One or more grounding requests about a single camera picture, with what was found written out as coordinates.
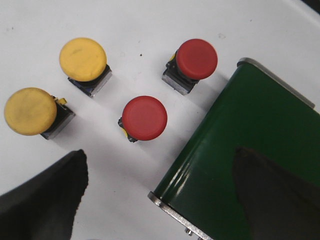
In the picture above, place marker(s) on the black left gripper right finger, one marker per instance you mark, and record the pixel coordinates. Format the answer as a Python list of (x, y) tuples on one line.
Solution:
[(277, 204)]

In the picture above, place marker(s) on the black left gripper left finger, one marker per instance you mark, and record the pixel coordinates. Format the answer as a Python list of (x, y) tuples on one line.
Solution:
[(44, 207)]

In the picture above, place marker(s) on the red mushroom push button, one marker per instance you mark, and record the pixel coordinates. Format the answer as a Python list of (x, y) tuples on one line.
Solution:
[(195, 60), (144, 118)]

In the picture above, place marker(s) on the yellow mushroom push button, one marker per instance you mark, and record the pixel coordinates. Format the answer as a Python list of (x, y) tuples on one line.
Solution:
[(33, 111), (85, 63)]

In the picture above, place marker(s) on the green conveyor belt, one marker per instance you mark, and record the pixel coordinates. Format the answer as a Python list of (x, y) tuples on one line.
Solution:
[(251, 170)]

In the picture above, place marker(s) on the aluminium conveyor frame rail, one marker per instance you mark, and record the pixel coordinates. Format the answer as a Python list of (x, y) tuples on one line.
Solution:
[(257, 110)]

